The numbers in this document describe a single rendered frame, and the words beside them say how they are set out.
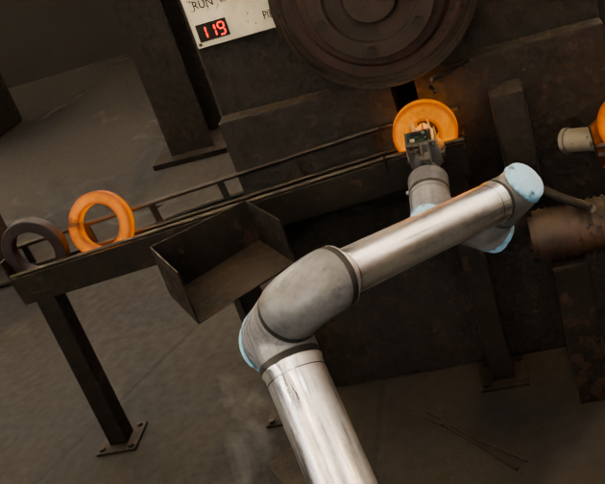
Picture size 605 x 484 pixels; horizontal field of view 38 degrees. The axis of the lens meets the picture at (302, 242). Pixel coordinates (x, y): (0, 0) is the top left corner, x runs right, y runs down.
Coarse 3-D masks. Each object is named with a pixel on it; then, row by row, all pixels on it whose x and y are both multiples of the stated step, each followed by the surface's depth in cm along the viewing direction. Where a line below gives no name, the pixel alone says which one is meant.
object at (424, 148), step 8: (408, 136) 200; (416, 136) 199; (424, 136) 197; (408, 144) 198; (416, 144) 197; (424, 144) 196; (432, 144) 198; (408, 152) 199; (416, 152) 198; (424, 152) 198; (432, 152) 198; (440, 152) 201; (416, 160) 193; (424, 160) 193; (432, 160) 200; (440, 160) 201
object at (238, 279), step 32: (224, 224) 213; (256, 224) 214; (160, 256) 199; (192, 256) 211; (224, 256) 215; (256, 256) 211; (288, 256) 203; (192, 288) 210; (224, 288) 203; (256, 288) 207; (288, 448) 239; (288, 480) 228
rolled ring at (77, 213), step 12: (96, 192) 236; (108, 192) 236; (84, 204) 237; (108, 204) 235; (120, 204) 235; (72, 216) 239; (84, 216) 241; (120, 216) 235; (132, 216) 236; (72, 228) 239; (84, 228) 241; (120, 228) 236; (132, 228) 236; (72, 240) 240; (84, 240) 239
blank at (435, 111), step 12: (408, 108) 208; (420, 108) 208; (432, 108) 207; (444, 108) 207; (396, 120) 210; (408, 120) 209; (420, 120) 209; (432, 120) 209; (444, 120) 208; (456, 120) 211; (396, 132) 211; (408, 132) 211; (444, 132) 210; (456, 132) 209; (396, 144) 213
